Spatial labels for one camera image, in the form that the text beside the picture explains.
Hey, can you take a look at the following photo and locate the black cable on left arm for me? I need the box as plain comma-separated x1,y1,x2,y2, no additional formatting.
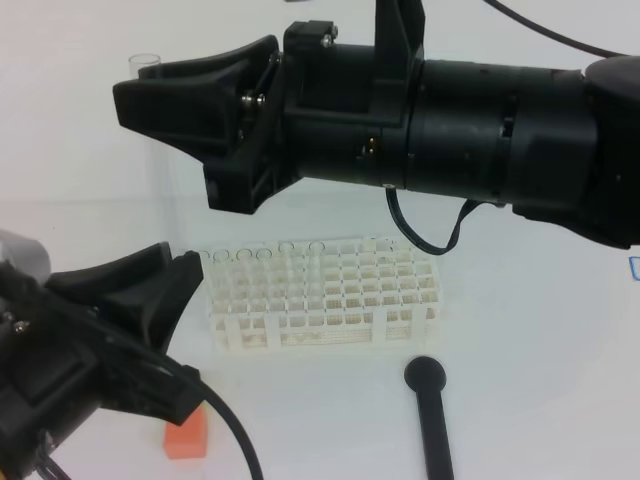
149,349,266,480

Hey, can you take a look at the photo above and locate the white plastic test tube rack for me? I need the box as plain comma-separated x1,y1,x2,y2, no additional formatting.
200,236,443,355

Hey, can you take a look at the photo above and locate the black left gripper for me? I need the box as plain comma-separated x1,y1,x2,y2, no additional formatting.
1,242,203,475

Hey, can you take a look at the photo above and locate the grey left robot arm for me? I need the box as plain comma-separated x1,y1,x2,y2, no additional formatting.
1,231,203,479

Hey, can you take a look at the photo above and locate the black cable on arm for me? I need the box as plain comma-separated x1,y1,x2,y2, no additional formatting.
384,187,484,256
149,349,266,480

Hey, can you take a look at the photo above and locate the orange cube block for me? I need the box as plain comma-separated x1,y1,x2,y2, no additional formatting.
162,405,208,460

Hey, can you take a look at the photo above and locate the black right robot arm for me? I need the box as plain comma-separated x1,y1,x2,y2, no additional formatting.
113,1,639,255

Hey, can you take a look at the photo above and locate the black round-headed rod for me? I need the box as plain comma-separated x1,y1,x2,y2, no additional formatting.
404,356,454,480

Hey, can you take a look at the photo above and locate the clear glass test tube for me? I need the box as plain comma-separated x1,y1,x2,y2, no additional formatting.
278,242,295,281
211,249,230,288
127,52,201,251
253,248,272,284
233,248,253,285
308,241,325,297

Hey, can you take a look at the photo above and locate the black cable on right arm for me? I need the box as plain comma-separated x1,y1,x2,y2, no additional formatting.
384,187,484,256

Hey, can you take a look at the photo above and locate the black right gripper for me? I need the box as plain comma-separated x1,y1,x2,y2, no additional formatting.
113,1,425,214

